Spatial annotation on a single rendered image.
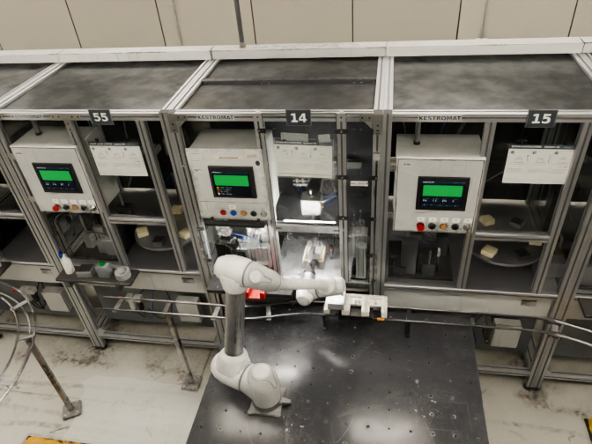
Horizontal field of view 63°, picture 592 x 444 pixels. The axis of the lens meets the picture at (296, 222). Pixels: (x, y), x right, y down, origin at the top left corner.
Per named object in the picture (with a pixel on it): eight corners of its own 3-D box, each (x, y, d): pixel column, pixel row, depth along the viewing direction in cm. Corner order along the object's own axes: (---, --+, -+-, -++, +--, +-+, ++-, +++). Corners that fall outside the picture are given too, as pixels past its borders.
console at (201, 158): (199, 220, 284) (182, 151, 257) (214, 193, 306) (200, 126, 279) (270, 224, 277) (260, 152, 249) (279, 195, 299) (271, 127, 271)
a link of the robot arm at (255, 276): (284, 271, 239) (262, 263, 245) (269, 266, 223) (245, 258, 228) (277, 297, 238) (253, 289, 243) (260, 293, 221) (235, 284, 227)
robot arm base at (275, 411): (288, 419, 255) (286, 414, 251) (247, 415, 259) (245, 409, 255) (293, 389, 269) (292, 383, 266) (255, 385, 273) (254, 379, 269)
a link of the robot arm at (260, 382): (270, 414, 252) (266, 389, 239) (241, 400, 260) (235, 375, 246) (286, 389, 263) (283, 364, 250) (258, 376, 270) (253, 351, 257)
